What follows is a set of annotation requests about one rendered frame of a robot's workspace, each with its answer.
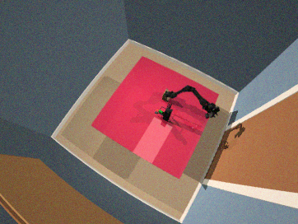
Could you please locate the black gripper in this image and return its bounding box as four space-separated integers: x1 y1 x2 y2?
205 106 220 119

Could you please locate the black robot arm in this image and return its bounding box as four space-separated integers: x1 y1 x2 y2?
165 85 216 118

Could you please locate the dark grey power strip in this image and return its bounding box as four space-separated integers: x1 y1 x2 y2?
163 107 173 121

